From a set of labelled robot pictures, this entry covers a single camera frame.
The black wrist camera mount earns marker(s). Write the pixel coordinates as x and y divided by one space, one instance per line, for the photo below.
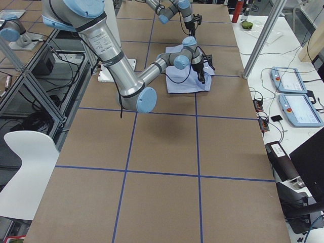
209 59

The black monitor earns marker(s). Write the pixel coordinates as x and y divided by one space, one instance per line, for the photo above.
308 161

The green pouch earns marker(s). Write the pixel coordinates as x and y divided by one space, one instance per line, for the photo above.
247 25

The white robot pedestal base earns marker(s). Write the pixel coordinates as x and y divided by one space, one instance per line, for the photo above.
106 76

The white chair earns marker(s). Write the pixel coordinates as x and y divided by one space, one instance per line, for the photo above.
22 195

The light blue striped shirt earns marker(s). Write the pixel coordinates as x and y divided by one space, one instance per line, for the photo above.
186 80

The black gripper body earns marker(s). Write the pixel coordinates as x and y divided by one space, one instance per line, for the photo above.
198 67
189 25

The lower teach pendant tablet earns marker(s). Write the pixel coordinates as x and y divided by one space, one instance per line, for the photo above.
299 111

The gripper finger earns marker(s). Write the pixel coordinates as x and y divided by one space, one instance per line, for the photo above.
201 77
192 32

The red bottle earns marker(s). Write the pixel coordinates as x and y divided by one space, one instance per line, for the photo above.
237 11

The orange circuit board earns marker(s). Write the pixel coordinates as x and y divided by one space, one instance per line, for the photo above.
258 105

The black box with label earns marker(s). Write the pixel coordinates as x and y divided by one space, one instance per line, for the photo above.
281 161

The teach pendant tablet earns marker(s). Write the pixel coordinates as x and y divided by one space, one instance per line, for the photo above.
299 111
287 80

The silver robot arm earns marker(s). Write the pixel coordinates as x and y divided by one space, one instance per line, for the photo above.
183 8
134 93

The upper teach pendant tablet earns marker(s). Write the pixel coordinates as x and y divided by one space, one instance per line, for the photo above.
287 80

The aluminium frame post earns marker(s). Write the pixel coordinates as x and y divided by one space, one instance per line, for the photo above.
265 33

